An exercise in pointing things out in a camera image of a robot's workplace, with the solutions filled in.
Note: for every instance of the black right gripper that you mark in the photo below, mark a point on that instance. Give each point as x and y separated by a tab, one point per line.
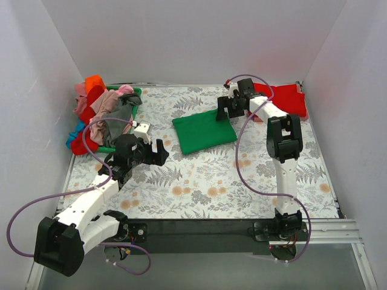
229	104

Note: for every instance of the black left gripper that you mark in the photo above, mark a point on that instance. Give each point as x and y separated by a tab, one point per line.
153	154

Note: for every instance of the green t shirt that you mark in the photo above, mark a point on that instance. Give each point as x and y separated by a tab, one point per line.
201	131

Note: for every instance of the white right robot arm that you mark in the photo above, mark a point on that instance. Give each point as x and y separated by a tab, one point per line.
284	145

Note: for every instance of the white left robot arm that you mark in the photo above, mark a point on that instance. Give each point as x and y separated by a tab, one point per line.
63	241

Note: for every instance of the green laundry basket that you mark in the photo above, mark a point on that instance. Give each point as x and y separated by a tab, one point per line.
98	129

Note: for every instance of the grey t shirt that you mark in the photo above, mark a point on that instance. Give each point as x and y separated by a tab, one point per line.
123	110

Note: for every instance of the folded red t shirt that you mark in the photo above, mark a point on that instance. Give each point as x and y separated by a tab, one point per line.
289	99

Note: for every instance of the crumpled red t shirt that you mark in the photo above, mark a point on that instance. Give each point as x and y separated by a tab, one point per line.
77	146

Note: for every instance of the blue t shirt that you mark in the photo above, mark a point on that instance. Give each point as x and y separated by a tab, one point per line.
74	134

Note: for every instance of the orange t shirt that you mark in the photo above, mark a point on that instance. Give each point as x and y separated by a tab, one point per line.
93	81

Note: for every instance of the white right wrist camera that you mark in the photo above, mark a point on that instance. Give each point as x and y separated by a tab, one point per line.
232	89

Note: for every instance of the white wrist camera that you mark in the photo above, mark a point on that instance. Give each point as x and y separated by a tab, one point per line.
232	89
142	131

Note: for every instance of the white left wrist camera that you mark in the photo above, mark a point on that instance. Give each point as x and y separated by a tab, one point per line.
142	131

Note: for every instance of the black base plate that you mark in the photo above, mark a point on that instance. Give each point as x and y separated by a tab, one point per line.
165	236

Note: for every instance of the aluminium frame rail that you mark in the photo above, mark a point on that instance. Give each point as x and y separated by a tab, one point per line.
329	255

